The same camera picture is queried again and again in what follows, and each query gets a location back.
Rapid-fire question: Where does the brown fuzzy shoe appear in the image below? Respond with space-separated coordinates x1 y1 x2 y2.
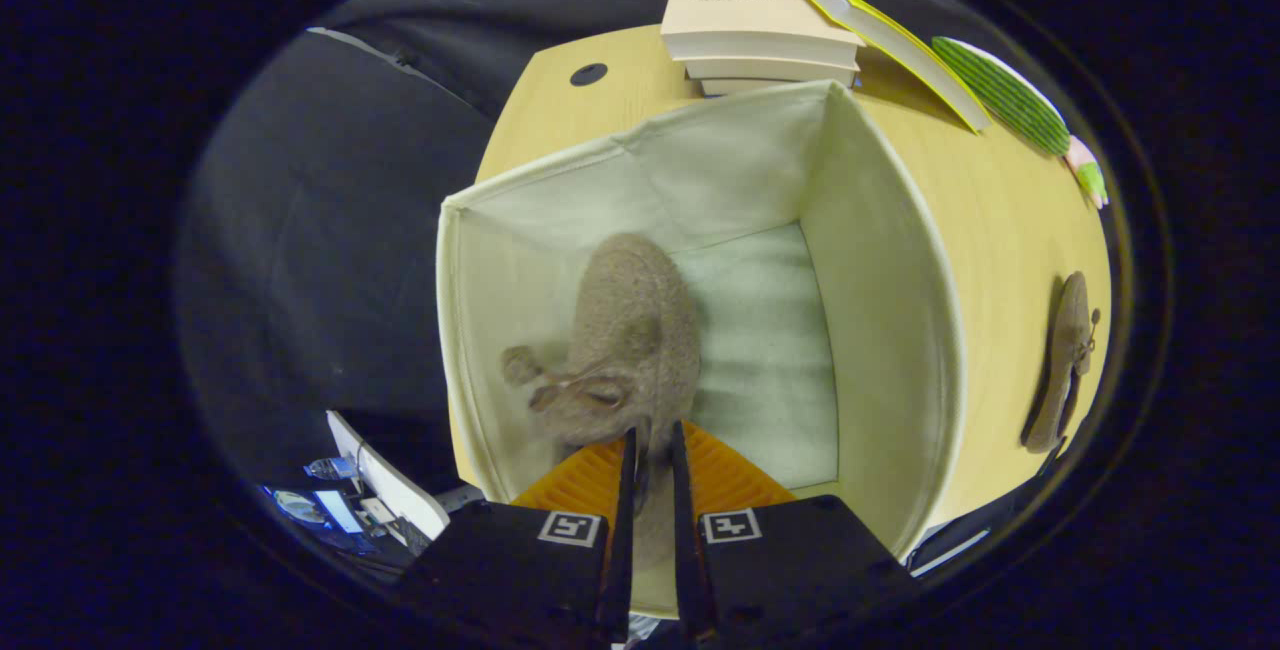
1020 272 1103 455
500 232 703 571

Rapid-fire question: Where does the blue cover book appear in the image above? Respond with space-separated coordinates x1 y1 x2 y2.
698 77 859 98

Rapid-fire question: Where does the grey-green fabric storage box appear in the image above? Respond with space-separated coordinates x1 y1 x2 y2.
435 80 969 621

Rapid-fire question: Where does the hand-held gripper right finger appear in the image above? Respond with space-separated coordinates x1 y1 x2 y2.
668 419 918 645

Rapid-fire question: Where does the watermelon slice plush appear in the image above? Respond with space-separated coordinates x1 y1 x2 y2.
930 35 1073 158

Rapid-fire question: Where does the beige cover book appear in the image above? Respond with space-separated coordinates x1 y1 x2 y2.
660 0 867 63

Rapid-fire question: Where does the white flat panel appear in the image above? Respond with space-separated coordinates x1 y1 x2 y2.
326 409 452 543

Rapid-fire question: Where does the white thin book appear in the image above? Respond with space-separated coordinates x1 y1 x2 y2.
683 55 863 84

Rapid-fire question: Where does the pink and green plush toy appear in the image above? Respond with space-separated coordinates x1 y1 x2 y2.
1063 134 1110 210

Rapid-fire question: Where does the yellow cover book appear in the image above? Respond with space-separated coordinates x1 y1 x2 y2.
790 0 993 134

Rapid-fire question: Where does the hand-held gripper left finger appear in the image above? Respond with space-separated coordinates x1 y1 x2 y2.
396 427 641 645

